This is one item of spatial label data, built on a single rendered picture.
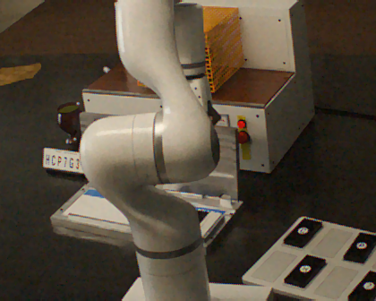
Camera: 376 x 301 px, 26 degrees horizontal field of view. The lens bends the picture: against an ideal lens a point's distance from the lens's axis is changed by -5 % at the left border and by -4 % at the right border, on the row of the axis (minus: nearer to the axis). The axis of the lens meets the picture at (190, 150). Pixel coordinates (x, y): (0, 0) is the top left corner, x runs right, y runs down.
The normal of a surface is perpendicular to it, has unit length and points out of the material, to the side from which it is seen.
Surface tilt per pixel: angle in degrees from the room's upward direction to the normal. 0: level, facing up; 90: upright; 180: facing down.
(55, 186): 0
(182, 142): 62
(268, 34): 90
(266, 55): 90
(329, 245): 0
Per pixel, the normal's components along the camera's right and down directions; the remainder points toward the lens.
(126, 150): -0.14, 0.01
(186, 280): 0.46, 0.29
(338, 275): -0.13, -0.88
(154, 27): 0.34, -0.06
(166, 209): 0.21, -0.71
